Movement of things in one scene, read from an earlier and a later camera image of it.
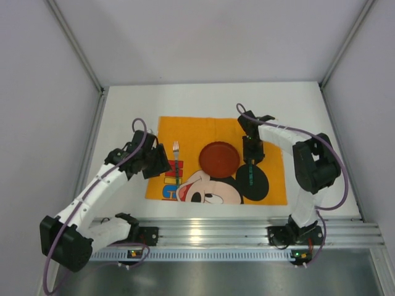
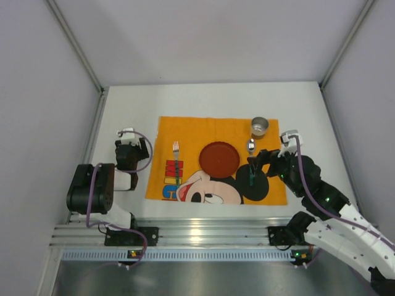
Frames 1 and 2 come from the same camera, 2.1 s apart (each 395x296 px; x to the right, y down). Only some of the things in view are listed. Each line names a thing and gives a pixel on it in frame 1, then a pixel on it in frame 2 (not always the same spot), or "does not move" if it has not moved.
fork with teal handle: (175, 147) does not move
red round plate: (219, 160) does not move
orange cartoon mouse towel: (182, 138) does not move
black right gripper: (253, 157) -> (264, 158)
